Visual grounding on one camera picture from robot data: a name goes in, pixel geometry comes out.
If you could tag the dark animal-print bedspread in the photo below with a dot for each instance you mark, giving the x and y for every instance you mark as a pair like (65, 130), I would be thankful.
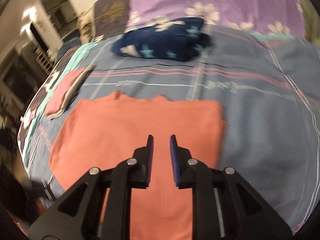
(32, 115)

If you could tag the teal sheet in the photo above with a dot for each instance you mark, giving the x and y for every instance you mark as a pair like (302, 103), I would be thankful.
(80, 52)

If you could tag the pink and grey clothes pile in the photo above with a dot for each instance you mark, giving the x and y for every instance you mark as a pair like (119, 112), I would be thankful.
(62, 90)

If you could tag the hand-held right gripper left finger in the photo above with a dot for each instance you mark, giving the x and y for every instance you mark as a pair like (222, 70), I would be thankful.
(149, 155)

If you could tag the coral long-sleeve bear shirt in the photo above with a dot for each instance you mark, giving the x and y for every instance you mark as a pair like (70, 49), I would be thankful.
(140, 120)

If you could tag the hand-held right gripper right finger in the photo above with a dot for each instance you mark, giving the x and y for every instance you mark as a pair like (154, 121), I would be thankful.
(173, 160)

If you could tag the dark tree-print cushion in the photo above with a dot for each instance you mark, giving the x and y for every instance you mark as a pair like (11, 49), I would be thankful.
(110, 10)

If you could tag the beige knitted garment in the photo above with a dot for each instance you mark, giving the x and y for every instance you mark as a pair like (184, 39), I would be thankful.
(86, 28)

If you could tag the navy star fleece blanket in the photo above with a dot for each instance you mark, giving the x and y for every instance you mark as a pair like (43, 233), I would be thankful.
(162, 45)

